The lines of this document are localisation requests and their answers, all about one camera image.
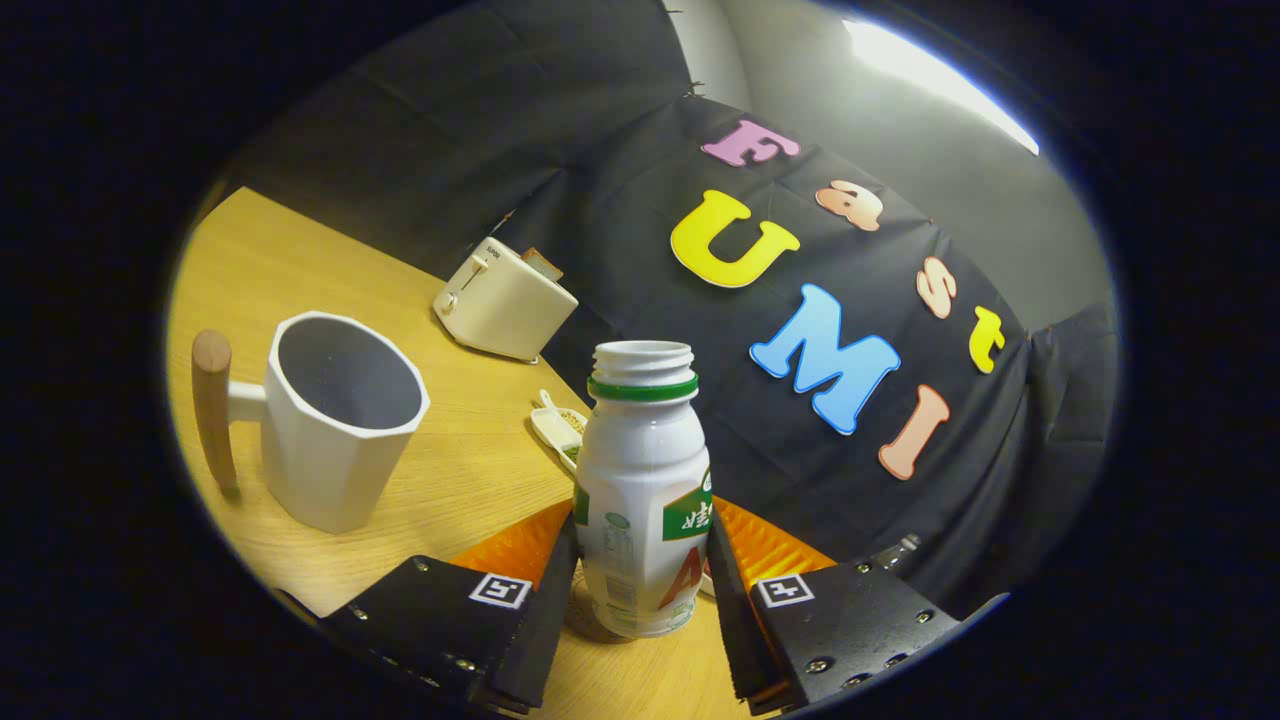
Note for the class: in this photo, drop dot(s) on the wooden table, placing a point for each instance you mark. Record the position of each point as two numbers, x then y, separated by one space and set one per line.
470 480

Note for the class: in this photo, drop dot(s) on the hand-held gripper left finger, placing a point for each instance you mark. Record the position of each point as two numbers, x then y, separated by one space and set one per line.
545 630

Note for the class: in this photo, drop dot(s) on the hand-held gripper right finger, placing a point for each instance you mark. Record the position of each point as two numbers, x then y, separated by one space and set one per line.
730 630

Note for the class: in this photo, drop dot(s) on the white juice bottle green label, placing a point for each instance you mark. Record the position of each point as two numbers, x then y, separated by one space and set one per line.
640 470

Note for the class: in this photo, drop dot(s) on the cream toaster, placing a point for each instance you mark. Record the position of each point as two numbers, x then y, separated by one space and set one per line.
500 310

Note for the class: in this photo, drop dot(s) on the black backdrop cloth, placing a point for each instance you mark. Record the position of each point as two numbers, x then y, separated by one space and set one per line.
600 220

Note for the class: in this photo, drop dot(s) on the white divided condiment tray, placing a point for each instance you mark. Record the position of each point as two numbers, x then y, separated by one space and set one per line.
556 428

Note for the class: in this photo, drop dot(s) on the bread slice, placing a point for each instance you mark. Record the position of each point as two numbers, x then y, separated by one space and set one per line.
543 264

